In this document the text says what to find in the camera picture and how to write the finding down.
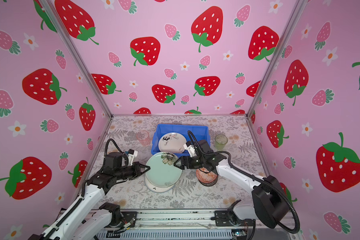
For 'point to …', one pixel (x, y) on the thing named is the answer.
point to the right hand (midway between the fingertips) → (178, 164)
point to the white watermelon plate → (157, 189)
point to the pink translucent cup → (143, 137)
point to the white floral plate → (172, 142)
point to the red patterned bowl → (205, 177)
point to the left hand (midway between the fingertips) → (149, 167)
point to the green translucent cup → (220, 141)
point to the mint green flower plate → (163, 173)
